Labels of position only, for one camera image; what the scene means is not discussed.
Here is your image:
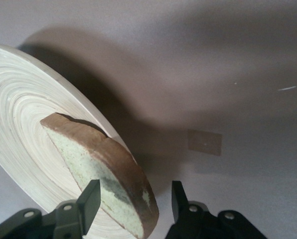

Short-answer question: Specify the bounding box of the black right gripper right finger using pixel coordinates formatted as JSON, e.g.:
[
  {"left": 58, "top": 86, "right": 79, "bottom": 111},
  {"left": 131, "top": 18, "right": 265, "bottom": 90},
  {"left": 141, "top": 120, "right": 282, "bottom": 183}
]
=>
[{"left": 164, "top": 180, "right": 267, "bottom": 239}]

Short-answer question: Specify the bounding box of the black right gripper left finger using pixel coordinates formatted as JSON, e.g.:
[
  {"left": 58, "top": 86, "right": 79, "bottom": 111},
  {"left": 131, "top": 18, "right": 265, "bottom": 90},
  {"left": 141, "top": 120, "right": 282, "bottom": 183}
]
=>
[{"left": 0, "top": 179, "right": 101, "bottom": 239}]

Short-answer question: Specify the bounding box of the brown-crusted bread slice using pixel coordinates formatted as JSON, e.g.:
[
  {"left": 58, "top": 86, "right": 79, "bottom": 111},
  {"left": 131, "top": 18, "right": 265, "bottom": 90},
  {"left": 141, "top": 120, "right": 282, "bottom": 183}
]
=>
[{"left": 40, "top": 112, "right": 160, "bottom": 239}]

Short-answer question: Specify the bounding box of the round wooden plate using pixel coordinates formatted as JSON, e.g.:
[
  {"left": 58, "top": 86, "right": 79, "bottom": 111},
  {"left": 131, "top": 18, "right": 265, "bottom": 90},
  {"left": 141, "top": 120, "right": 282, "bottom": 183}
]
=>
[{"left": 0, "top": 44, "right": 139, "bottom": 239}]

